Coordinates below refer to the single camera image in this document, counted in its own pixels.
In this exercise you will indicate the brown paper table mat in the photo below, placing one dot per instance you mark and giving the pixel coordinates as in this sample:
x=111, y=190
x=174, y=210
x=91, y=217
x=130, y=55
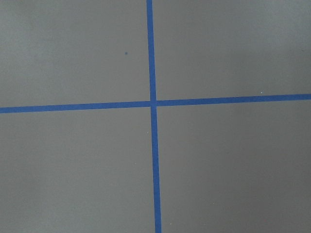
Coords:
x=155, y=116

